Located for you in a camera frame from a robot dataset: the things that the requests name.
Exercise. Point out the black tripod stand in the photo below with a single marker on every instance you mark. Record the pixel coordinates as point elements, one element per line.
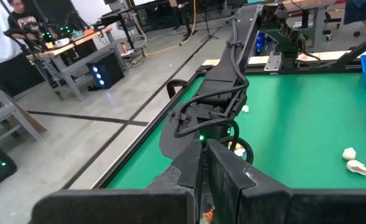
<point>208,25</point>

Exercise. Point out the orange skeleton figure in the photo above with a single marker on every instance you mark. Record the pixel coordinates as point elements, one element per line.
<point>208,216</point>

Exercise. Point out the white skeleton figure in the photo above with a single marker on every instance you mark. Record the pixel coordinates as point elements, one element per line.
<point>240,152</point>
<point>245,109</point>

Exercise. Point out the silver metal bracket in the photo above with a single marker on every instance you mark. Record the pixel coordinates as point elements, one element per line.
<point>274,60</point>

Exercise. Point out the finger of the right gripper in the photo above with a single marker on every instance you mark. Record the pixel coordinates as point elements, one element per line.
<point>176,140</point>

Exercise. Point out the grey metal workbench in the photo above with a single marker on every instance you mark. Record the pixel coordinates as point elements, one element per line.
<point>11,111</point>

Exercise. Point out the black tower blue lights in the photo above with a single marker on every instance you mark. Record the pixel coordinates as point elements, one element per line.
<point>108,68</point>

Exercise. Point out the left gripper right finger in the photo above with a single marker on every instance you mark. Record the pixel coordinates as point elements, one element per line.
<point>263,205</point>

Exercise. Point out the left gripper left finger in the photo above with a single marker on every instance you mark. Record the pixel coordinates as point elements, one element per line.
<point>139,205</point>

